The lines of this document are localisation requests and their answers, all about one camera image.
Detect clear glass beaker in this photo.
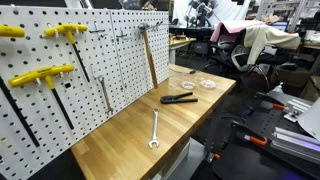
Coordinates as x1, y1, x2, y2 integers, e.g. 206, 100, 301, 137
167, 67, 198, 91

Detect white pegboard panel with hex keys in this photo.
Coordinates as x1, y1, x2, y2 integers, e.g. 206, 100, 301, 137
0, 4, 129, 180

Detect small silver combination spanner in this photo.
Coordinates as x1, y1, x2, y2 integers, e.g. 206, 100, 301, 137
96, 74, 115, 116

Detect black pliers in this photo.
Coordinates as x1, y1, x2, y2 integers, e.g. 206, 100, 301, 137
159, 91, 199, 105

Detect medium yellow T-handle hex key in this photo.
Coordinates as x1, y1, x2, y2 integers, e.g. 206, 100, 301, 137
7, 63, 76, 131

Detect metal shelving rack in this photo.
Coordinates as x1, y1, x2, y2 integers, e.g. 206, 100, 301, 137
254, 0, 320, 33

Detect aluminium bracket block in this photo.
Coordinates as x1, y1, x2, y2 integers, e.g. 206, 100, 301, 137
282, 97, 314, 124

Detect large yellow T-handle hex key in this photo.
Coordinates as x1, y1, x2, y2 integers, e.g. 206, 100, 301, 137
0, 24, 41, 149

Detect cardboard box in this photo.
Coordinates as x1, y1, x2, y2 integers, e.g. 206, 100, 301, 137
299, 75, 320, 103

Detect small yellow T-handle hex key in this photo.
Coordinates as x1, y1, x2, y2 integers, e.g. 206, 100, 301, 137
43, 23, 91, 84

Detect silver hammer holder hook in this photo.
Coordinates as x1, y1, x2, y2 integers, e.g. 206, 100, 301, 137
146, 20, 165, 32

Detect black grey office chair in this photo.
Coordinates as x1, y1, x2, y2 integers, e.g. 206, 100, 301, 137
203, 31, 280, 91

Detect orange handled black clamp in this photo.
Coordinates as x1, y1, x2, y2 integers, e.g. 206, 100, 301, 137
230, 119, 269, 148
255, 91, 287, 111

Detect beige jacket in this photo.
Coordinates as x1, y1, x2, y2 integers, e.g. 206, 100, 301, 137
242, 24, 302, 66

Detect silver wire pegboard hook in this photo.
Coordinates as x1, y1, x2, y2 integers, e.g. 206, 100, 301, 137
115, 29, 130, 43
88, 20, 106, 43
89, 64, 102, 82

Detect white pegboard panel with hammer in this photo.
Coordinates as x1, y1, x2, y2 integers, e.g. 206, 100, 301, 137
109, 9, 171, 105

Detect background wooden desk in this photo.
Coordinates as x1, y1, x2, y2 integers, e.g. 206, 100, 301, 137
168, 36, 198, 65

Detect white sheet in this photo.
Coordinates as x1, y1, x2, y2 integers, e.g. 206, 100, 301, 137
297, 97, 320, 143

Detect aluminium extrusion bar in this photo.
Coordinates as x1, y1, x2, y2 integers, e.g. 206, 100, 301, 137
274, 126, 320, 148
269, 133, 320, 165

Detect large silver combination spanner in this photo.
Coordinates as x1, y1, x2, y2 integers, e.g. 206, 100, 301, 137
147, 107, 161, 150

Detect wooden handled hammer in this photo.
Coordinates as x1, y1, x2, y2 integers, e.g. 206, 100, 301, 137
137, 22, 160, 90

